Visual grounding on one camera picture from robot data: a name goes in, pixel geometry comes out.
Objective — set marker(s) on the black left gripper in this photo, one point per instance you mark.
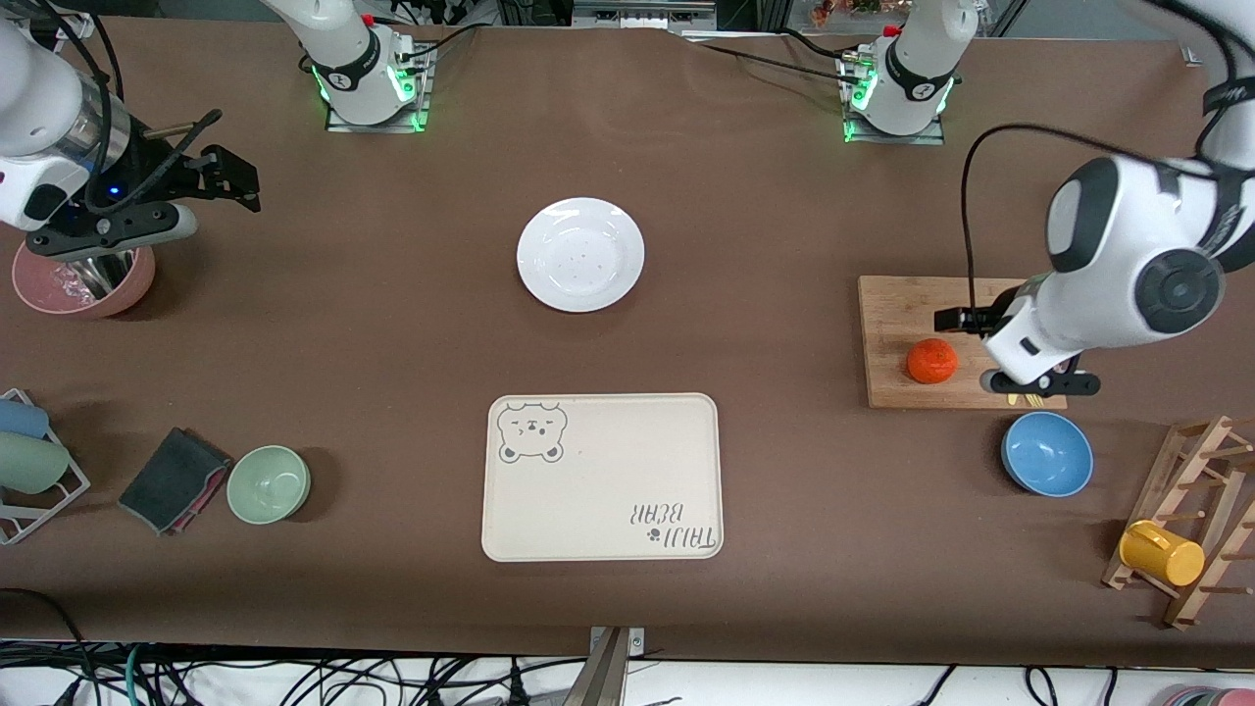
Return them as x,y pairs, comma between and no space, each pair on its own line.
983,319

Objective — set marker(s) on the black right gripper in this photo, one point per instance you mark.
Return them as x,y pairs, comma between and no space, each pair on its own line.
157,169

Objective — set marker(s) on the orange mandarin fruit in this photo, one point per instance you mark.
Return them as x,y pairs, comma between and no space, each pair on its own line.
931,361

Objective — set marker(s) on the white round plate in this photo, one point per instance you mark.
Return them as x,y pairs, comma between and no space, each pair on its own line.
580,255

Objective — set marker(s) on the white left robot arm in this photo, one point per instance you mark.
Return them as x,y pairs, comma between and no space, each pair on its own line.
1118,245

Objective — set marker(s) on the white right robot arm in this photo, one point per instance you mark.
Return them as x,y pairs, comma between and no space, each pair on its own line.
39,98

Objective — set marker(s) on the bamboo cutting board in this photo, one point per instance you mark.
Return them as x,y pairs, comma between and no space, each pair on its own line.
892,324

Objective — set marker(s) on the blue plastic bowl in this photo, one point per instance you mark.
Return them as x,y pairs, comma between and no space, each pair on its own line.
1047,453

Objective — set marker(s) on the steel ladle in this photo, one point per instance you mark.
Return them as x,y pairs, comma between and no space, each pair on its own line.
103,275

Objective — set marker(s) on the pink bowl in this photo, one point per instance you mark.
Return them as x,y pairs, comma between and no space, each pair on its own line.
44,289

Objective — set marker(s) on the wooden peg cup rack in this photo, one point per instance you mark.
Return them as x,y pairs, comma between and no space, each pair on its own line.
1191,461

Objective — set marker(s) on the yellow plastic cup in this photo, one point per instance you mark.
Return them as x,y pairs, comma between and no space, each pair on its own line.
1162,554

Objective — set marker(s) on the dark grey folded cloth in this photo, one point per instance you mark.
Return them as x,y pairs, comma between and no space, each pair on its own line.
172,480

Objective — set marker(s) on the pale green bowl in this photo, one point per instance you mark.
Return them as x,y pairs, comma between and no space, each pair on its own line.
268,483

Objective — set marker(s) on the pale blue cup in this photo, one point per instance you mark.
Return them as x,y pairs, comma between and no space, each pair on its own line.
22,419

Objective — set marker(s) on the pale green cup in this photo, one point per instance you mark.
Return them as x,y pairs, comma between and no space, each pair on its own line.
29,463

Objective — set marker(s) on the beige bear print tray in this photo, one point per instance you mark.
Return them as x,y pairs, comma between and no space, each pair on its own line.
598,471

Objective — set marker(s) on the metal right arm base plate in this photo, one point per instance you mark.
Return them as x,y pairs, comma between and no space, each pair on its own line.
373,126

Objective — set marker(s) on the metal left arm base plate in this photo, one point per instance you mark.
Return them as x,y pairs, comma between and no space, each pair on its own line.
892,137

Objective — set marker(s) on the aluminium frame profile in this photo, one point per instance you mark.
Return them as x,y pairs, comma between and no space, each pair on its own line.
642,12

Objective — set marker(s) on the metal table edge bracket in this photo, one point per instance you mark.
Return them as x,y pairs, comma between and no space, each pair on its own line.
613,667

